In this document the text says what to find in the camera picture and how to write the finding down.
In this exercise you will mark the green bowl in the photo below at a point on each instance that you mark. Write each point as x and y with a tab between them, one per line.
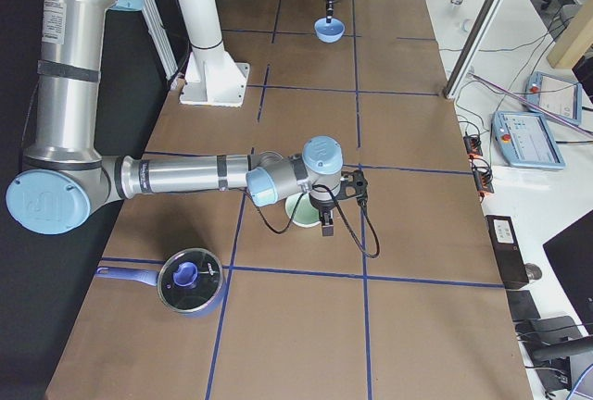
299	209

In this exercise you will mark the blue bowl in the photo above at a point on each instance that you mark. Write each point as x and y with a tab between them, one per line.
329	30

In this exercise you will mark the blue saucepan with glass lid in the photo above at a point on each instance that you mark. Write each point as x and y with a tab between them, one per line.
190	283

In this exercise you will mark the black power box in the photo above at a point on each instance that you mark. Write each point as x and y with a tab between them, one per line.
507	252

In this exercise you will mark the near teach pendant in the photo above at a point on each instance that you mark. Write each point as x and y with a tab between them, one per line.
525	140

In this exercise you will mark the teach pendant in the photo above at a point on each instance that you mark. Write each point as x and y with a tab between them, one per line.
556	95
525	140

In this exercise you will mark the black monitor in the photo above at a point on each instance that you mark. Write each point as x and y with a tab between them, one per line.
570	256

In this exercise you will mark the wooden board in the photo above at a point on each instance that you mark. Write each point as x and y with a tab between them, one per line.
574	41

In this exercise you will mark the far teach pendant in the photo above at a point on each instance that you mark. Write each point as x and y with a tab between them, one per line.
556	95

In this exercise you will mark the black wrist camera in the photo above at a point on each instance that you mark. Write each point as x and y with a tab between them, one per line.
353	184

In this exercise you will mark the aluminium frame post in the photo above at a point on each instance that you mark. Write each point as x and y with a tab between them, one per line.
470	49

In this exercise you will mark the orange black cable connectors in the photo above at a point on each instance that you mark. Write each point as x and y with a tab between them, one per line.
480	168

